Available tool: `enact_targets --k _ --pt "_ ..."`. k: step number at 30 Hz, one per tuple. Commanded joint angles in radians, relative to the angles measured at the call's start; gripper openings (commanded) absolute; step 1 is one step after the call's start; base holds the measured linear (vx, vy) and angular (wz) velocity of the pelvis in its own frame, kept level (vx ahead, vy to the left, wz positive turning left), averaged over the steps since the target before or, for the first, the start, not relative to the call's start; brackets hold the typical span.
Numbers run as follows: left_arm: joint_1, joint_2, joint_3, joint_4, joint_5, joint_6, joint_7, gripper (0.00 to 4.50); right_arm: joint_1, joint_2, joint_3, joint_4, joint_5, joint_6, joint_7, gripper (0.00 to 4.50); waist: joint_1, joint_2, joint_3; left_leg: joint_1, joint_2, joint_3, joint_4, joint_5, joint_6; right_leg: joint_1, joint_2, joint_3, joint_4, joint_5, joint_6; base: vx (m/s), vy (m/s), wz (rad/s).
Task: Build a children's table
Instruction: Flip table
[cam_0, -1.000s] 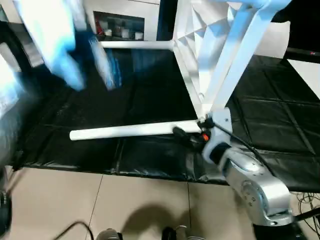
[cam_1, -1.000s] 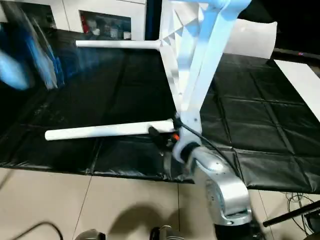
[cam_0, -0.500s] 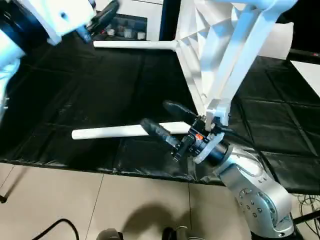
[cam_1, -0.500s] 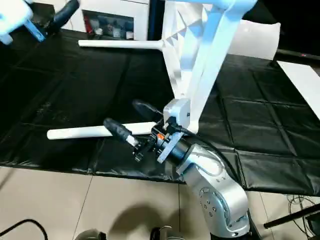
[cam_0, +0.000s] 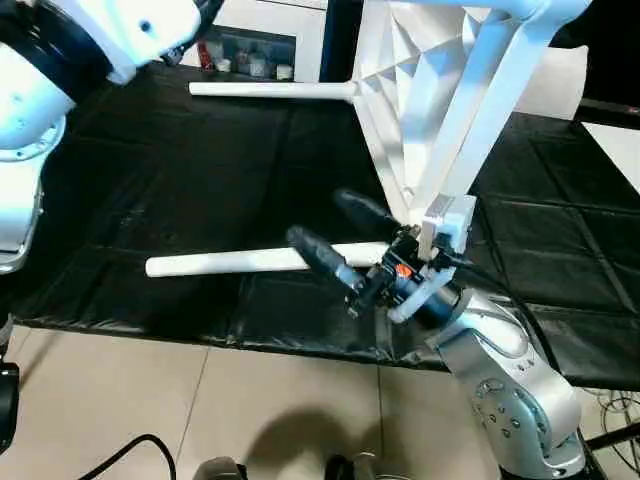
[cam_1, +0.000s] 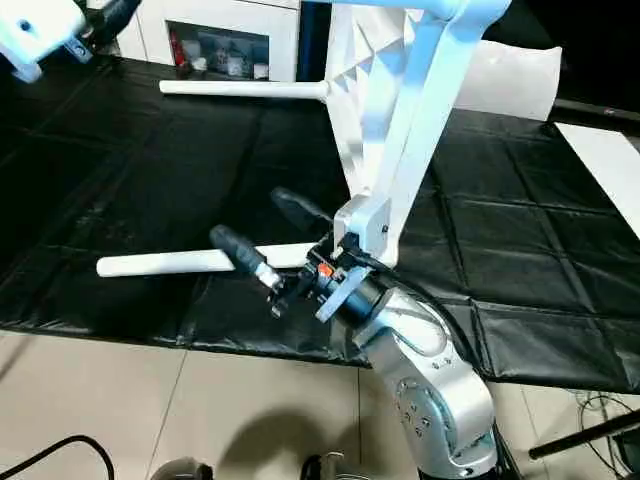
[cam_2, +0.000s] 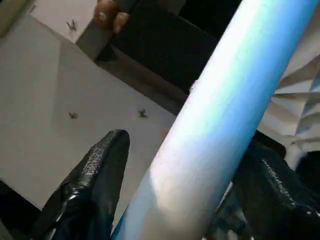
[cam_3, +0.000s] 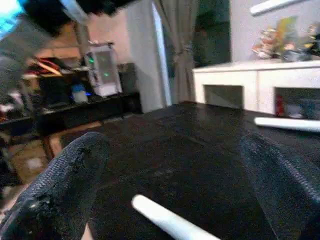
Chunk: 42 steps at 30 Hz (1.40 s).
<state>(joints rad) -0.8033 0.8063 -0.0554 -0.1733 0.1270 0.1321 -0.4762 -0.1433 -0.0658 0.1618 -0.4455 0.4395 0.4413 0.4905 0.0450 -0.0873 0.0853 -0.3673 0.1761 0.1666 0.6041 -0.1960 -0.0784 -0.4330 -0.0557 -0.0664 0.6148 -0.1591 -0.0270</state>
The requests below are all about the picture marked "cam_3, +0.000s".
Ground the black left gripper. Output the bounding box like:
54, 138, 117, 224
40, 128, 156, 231
24, 0, 126, 36

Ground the blue and white box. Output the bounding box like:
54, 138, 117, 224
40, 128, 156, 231
70, 84, 90, 104

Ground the black storage shelf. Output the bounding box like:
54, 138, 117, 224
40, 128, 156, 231
0, 57, 142, 156

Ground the white boxy device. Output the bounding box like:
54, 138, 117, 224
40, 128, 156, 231
84, 43, 123, 98

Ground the brown cardboard box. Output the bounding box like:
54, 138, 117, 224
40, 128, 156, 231
7, 139, 55, 185

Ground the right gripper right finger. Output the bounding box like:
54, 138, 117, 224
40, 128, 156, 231
238, 134, 320, 240

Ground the round grey dish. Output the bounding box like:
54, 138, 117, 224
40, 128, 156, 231
283, 48, 315, 63

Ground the grey brown curtain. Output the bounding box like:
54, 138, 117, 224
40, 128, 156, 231
153, 0, 200, 106

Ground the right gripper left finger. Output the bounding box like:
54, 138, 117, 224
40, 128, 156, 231
0, 131, 111, 240

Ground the white sideboard with glass doors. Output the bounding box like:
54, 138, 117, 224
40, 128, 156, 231
192, 59, 320, 120

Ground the black quilted mat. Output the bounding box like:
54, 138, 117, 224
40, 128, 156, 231
44, 101, 320, 240

